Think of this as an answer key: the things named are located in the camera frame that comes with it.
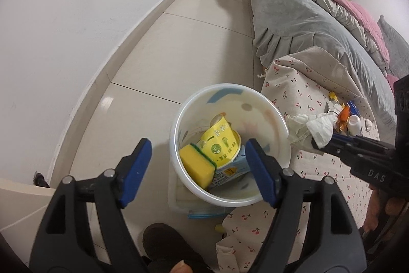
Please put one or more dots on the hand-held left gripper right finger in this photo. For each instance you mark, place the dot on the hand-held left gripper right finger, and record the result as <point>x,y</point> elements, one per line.
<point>262,170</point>

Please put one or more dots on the dark brown fleece clothing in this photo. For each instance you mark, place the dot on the dark brown fleece clothing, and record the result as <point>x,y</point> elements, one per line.
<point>163,244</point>

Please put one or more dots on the person's left hand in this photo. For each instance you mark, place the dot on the person's left hand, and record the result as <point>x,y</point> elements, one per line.
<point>180,268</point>

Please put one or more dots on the person's right hand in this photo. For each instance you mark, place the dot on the person's right hand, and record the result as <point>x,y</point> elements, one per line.
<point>372,212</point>

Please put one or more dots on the dark blue carton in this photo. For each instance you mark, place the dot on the dark blue carton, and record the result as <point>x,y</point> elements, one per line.
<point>353,106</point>

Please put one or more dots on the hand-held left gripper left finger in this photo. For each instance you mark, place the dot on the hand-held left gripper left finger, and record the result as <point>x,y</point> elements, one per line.
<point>137,170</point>

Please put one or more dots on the white plastic bin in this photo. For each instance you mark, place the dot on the white plastic bin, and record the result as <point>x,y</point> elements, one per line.
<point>255,113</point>

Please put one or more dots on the white tissue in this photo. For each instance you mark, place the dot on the white tissue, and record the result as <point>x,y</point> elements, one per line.
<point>319,129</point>

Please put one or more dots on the bed with grey pink bedding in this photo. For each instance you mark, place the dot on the bed with grey pink bedding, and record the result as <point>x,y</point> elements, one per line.
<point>303,26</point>

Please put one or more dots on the small yellow wrapper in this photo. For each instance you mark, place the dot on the small yellow wrapper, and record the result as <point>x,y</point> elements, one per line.
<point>334,96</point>

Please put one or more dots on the torn white wrapper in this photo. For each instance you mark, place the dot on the torn white wrapper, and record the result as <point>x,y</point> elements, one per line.
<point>332,106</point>

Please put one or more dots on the yellow plastic bag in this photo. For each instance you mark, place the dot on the yellow plastic bag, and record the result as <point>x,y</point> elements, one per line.
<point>220,145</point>

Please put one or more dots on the yellow sponge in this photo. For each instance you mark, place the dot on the yellow sponge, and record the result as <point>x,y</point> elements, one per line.
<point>196,164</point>

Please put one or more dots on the cherry print tablecloth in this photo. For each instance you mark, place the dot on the cherry print tablecloth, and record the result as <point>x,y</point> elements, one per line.
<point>294,81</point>

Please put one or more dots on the small white bottle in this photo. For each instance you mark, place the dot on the small white bottle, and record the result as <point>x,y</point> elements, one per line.
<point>354,124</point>

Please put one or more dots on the small black fixture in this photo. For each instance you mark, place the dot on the small black fixture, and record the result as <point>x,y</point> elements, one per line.
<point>41,180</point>

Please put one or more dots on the orange wrapper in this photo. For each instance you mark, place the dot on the orange wrapper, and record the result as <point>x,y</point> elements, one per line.
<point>343,114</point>

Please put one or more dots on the light blue tissue packet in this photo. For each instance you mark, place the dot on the light blue tissue packet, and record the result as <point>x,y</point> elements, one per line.
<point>230,174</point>

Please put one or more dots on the clear plastic box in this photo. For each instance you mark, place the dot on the clear plastic box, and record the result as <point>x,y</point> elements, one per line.
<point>182,199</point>

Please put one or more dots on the grey pillow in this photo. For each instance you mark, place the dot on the grey pillow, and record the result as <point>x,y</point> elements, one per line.
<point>396,46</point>

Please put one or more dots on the pink and beige quilt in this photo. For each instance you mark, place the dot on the pink and beige quilt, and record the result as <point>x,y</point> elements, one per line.
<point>361,14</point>

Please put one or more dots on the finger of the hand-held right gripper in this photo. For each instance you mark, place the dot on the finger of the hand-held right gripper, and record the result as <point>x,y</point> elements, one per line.
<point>332,150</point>
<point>343,138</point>

